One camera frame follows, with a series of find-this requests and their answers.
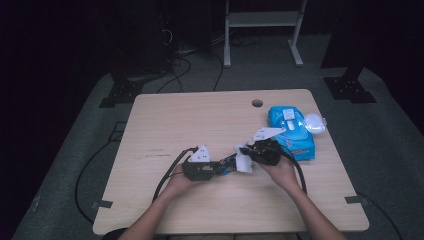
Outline grey tape strip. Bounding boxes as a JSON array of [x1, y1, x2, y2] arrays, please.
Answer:
[[91, 199, 114, 210], [344, 195, 370, 205]]

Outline black floor cable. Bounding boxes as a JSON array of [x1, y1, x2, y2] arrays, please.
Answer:
[[355, 190, 405, 240], [75, 121, 128, 224]]

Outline person's right hand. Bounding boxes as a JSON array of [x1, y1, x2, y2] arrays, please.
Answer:
[[257, 154, 302, 194]]

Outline white metal stand frame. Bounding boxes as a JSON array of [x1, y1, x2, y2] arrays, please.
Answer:
[[223, 0, 308, 68]]

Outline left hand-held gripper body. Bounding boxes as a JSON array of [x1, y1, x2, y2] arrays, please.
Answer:
[[181, 143, 217, 182]]

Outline tangled black floor cables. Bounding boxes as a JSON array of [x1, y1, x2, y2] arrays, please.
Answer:
[[155, 28, 225, 94]]

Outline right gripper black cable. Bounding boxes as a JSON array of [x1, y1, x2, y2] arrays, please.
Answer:
[[279, 150, 308, 195]]

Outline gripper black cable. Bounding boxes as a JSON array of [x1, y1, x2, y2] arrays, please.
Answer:
[[279, 150, 308, 195], [151, 145, 200, 203]]

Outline blue wet wipe pack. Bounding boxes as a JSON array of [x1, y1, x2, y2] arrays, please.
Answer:
[[267, 105, 328, 162]]

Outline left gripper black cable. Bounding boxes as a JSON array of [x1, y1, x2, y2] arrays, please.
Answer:
[[151, 145, 200, 203]]

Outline person's left hand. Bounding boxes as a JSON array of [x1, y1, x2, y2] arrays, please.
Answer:
[[164, 163, 202, 198]]

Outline black stand base plate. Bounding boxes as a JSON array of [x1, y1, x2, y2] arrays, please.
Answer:
[[323, 65, 378, 104], [98, 79, 145, 109]]

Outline white wet wipe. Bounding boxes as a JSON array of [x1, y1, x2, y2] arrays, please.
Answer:
[[233, 142, 255, 174]]

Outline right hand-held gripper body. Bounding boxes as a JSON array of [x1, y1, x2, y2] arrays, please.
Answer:
[[250, 126, 288, 167]]

